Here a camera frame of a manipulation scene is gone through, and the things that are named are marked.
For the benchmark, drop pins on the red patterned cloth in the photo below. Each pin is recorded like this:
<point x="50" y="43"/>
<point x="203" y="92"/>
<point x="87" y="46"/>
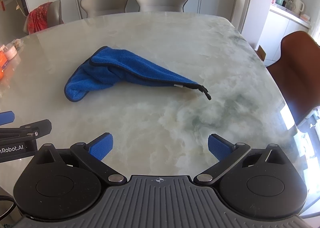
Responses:
<point x="38" y="18"/>

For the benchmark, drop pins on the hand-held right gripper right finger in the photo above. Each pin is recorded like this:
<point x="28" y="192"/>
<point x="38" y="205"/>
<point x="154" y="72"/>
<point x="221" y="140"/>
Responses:
<point x="218" y="148"/>

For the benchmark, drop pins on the white counter cabinet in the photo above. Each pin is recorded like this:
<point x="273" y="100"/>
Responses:
<point x="277" y="33"/>

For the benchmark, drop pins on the grey dining chair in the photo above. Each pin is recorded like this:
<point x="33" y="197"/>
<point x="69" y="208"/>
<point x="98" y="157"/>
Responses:
<point x="56" y="13"/>

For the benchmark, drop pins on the pink round jar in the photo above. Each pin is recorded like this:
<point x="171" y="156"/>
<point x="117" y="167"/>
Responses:
<point x="11" y="53"/>

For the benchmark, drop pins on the blue towel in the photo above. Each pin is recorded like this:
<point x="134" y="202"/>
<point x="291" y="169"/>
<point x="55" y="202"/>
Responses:
<point x="117" y="73"/>

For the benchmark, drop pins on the white kettle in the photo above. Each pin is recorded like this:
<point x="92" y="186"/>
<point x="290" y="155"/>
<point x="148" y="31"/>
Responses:
<point x="297" y="5"/>

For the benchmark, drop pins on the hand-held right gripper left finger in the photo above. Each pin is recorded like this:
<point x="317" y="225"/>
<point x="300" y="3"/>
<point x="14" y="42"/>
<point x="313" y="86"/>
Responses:
<point x="101" y="148"/>

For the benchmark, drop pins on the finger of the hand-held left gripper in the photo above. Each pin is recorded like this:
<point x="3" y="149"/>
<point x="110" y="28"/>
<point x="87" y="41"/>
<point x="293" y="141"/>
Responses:
<point x="41" y="129"/>
<point x="6" y="117"/>

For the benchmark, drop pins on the brown leather chair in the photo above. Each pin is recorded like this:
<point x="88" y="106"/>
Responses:
<point x="297" y="68"/>

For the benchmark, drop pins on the orange box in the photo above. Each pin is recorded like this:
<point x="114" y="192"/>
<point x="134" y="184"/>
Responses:
<point x="2" y="59"/>

